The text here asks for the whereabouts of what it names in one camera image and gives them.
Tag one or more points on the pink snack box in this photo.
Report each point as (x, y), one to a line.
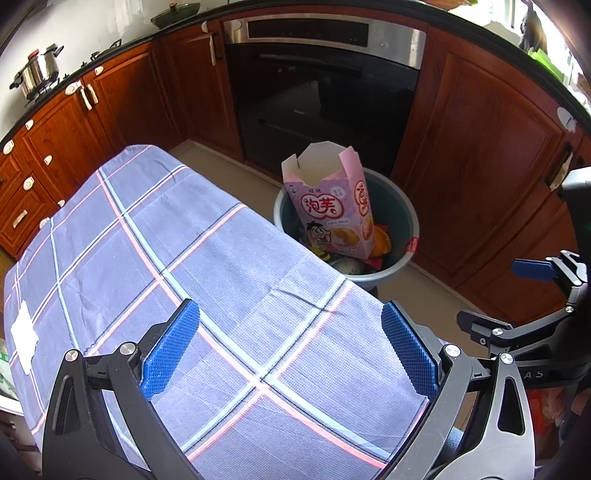
(328, 207)

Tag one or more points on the wooden cabinet with drawers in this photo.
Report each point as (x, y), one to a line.
(115, 106)

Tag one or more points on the dark wok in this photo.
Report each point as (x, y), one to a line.
(175, 16)

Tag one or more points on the small red wrapper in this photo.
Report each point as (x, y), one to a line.
(412, 244)

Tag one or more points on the built-in black oven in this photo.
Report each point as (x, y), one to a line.
(323, 92)

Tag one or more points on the orange peel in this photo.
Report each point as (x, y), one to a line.
(381, 242)

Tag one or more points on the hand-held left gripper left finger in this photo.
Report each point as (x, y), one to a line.
(168, 350)

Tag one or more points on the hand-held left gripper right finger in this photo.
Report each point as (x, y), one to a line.
(411, 350)

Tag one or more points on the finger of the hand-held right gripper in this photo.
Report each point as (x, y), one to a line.
(480, 325)
(531, 269)

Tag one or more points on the steel cooking pot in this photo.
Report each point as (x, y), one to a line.
(39, 71)

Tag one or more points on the plaid blue tablecloth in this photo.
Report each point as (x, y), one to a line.
(207, 258)

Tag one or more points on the teal trash bin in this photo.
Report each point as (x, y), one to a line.
(397, 207)

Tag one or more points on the folded white napkin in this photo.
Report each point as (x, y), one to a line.
(23, 337)

